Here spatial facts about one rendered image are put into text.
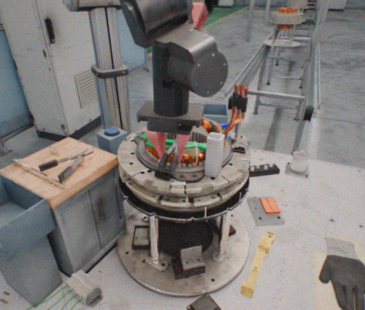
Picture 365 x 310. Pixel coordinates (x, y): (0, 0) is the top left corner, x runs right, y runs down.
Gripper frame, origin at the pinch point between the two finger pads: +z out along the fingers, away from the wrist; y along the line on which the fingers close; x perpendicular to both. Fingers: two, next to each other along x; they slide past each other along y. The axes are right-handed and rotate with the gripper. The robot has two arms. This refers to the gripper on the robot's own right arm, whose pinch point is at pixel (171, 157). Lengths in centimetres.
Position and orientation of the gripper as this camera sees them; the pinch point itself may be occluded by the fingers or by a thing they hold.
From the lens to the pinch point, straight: 51.5
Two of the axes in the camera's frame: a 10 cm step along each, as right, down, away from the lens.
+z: -0.2, 8.4, 5.4
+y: 9.8, 1.1, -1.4
